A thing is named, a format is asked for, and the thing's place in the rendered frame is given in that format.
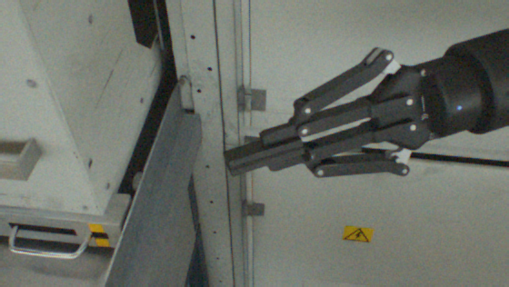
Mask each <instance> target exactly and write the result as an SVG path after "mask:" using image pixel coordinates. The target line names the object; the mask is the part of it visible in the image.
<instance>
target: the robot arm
mask: <svg viewBox="0 0 509 287"><path fill-rule="evenodd" d="M378 76H380V77H382V76H384V79H383V80H381V81H380V84H379V85H378V86H376V88H375V89H374V90H373V91H372V93H371V94H369V95H365V96H362V97H359V98H356V99H355V101H352V102H351V103H347V104H339V105H336V106H333V107H329V108H327V109H324V110H321V109H323V108H325V107H326V106H327V105H329V104H332V103H334V102H336V101H338V100H339V99H341V98H343V97H345V96H346V95H348V94H350V93H351V92H352V91H354V90H356V89H357V88H359V87H361V86H362V85H364V84H367V83H368V82H370V81H373V80H374V79H375V78H377V77H378ZM293 107H294V115H293V116H292V117H290V118H289V120H288V123H286V124H282V125H278V126H273V127H270V128H266V129H264V130H263V131H262V132H261V133H259V135H260V139H261V140H260V141H257V142H253V143H249V144H246V145H242V146H240V147H235V148H231V149H228V150H225V151H223V156H224V159H225V165H226V167H227V168H228V170H229V172H230V174H231V175H232V176H237V175H239V174H242V173H246V172H249V171H252V170H255V169H258V168H261V167H268V168H269V170H270V171H279V170H282V169H284V168H290V167H293V166H296V165H298V164H305V167H306V168H307V169H308V170H309V171H310V172H311V173H312V174H313V175H314V176H315V177H317V178H325V177H334V176H345V175H354V174H364V173H382V172H389V173H394V174H397V175H401V176H406V175H408V172H409V167H408V166H407V160H408V158H409V155H410V153H411V152H412V150H416V149H418V148H421V147H422V146H423V145H424V144H426V143H427V142H429V141H432V140H436V139H440V138H444V137H446V136H449V135H452V134H457V133H460V132H463V131H466V130H467V131H468V132H470V133H472V134H486V133H489V132H492V131H494V130H497V129H500V128H503V127H506V126H508V125H509V28H505V29H503V30H499V31H496V32H494V33H490V34H488V35H482V36H479V37H476V38H473V39H470V40H466V41H463V42H461V43H457V44H454V45H451V46H449V47H448V49H447V50H446V51H445V53H444V56H442V57H439V58H435V59H433V60H429V61H426V62H423V63H420V64H415V65H406V64H398V63H397V62H396V61H395V60H394V54H393V52H391V51H389V50H385V49H383V48H379V47H375V48H374V49H373V50H372V51H371V52H370V53H369V54H368V55H367V56H366V57H365V58H364V59H363V60H362V61H361V62H360V63H359V64H356V65H355V66H354V67H352V68H350V69H349V70H347V71H345V72H343V73H342V74H339V75H338V76H337V77H335V78H333V79H331V80H330V81H329V82H327V83H325V84H321V85H319V86H318V87H316V88H315V89H313V90H312V91H310V92H308V93H306V94H305V95H303V96H301V97H300V98H298V99H296V100H295V101H294V103H293ZM320 110H321V111H320ZM366 118H371V120H369V121H366V122H363V123H360V125H356V126H353V127H351V128H347V129H344V130H342V131H339V132H336V133H333V134H328V135H326V136H323V137H320V138H317V139H314V140H311V141H308V142H305V143H303V139H302V138H301V137H300V136H302V137H306V136H309V135H312V134H318V133H321V132H323V131H327V130H329V129H332V128H335V127H338V126H344V125H347V124H351V123H354V122H357V121H360V120H364V119H366ZM382 142H387V143H389V144H393V145H396V146H398V147H399V148H396V149H391V150H386V151H385V152H384V154H383V153H361V154H350V155H339V156H333V155H336V154H339V153H343V152H346V151H349V150H352V149H354V148H357V147H363V146H366V145H368V144H379V143H382Z"/></svg>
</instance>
